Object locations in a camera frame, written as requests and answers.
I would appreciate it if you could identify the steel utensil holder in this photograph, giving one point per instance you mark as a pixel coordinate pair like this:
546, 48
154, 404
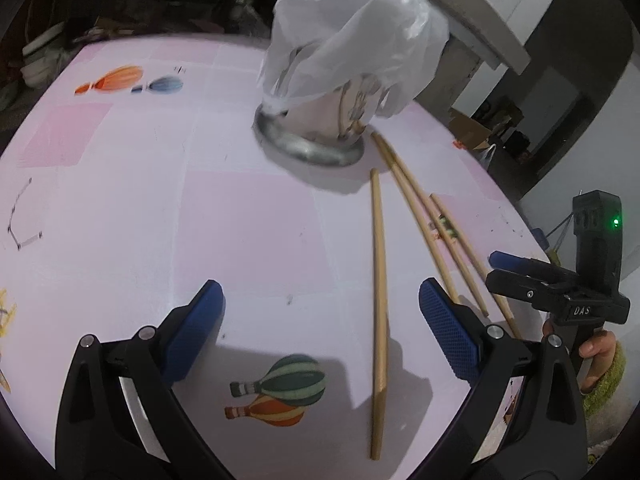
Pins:
310, 147

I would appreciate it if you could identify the blue plastic box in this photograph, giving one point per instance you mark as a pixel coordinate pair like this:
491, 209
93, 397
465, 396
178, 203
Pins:
539, 237

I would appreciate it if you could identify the white plastic bag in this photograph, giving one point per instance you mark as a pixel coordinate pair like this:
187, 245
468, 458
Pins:
350, 30

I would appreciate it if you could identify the person's right hand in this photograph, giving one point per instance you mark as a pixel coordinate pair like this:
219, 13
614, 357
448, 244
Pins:
602, 355

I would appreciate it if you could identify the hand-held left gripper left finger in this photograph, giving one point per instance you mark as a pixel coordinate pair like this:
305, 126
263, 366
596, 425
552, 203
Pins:
195, 332

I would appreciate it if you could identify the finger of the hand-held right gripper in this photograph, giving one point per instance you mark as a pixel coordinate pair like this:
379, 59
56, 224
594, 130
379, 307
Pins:
507, 261
520, 285

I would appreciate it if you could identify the cardboard box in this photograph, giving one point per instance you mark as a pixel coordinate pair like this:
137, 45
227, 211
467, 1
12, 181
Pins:
470, 127

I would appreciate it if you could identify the concrete kitchen counter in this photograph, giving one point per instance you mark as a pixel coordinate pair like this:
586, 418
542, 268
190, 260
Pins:
475, 20

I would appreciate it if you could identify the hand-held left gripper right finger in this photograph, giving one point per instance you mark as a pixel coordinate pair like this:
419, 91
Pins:
450, 332

